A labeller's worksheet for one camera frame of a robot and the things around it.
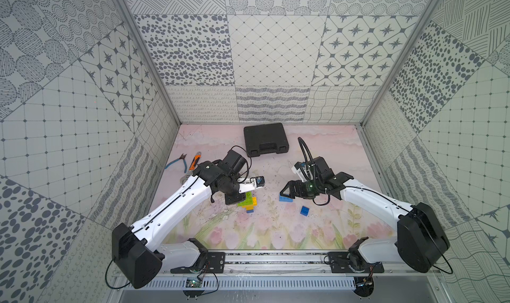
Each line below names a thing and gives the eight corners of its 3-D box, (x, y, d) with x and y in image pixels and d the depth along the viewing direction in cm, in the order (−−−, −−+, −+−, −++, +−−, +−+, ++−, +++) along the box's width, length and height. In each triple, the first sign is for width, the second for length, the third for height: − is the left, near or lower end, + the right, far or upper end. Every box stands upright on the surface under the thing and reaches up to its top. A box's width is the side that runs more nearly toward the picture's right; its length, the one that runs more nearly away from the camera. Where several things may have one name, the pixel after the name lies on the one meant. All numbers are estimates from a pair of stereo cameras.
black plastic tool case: (247, 157, 106) (246, 152, 102) (243, 131, 118) (243, 125, 115) (288, 152, 108) (289, 146, 105) (281, 126, 121) (281, 121, 117)
